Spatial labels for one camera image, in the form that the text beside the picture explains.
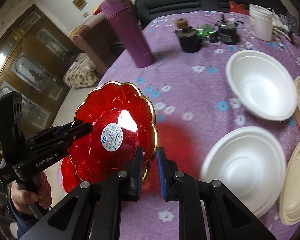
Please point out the person's left hand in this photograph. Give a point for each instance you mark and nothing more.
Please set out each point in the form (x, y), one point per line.
(22, 192)

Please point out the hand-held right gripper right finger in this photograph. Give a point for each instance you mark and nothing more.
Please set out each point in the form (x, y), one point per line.
(161, 173)

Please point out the black cylindrical motor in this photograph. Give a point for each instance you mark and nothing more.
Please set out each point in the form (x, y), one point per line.
(227, 35)

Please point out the brown armchair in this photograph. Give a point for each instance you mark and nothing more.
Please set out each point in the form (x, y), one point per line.
(90, 42)

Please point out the black leather sofa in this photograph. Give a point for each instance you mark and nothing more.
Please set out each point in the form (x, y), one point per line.
(177, 0)

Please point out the white cotton gloves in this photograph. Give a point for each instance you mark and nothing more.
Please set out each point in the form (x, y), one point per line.
(280, 27)

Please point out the white plastic jar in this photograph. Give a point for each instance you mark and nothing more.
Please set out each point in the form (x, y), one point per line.
(261, 25)

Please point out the green plastic packet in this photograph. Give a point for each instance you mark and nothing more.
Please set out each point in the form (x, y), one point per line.
(202, 31)

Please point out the red glass plate gold rim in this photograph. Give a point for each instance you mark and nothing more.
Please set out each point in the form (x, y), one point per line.
(66, 175)
(102, 110)

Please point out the red plastic bag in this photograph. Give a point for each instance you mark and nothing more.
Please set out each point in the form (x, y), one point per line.
(237, 7)

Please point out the patterned cushion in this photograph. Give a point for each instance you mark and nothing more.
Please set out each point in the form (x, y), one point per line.
(80, 72)

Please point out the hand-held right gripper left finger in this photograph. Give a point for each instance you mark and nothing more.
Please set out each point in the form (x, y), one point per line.
(140, 171)

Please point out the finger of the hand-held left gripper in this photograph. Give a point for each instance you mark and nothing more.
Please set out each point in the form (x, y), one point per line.
(65, 128)
(81, 131)

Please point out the black phone stand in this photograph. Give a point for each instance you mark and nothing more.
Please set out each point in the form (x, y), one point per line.
(291, 21)

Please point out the yellow wall plaque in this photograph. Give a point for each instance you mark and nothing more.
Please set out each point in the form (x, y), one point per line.
(79, 2)

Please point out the white foam bowl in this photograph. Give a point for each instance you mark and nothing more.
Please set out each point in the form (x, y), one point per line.
(260, 87)
(240, 165)

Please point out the purple thermos bottle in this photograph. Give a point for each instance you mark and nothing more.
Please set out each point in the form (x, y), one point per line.
(130, 35)

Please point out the black jar with wooden stopper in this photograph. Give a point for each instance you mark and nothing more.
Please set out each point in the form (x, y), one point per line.
(188, 42)

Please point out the wooden glass cabinet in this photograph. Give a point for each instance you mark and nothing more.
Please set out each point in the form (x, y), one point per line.
(27, 55)

